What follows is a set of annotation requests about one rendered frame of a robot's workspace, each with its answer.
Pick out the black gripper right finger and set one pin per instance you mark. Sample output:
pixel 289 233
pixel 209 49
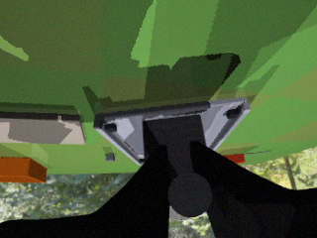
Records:
pixel 244 205

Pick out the orange open-top tray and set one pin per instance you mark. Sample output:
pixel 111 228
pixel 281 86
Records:
pixel 22 170

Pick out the red-handled screwdriver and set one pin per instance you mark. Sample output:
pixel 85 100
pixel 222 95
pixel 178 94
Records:
pixel 240 158

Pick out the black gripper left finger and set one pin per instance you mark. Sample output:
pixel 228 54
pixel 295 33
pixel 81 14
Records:
pixel 141 209

